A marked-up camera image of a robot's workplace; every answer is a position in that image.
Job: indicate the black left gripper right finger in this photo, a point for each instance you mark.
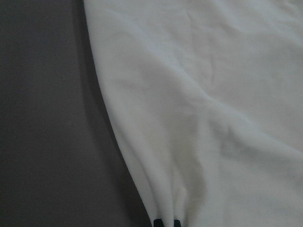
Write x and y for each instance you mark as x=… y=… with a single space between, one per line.
x=177 y=223

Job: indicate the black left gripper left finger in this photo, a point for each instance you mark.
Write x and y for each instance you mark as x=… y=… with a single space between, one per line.
x=158 y=223

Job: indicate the cream long-sleeve printed shirt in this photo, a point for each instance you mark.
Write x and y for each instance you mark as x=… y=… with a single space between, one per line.
x=205 y=98

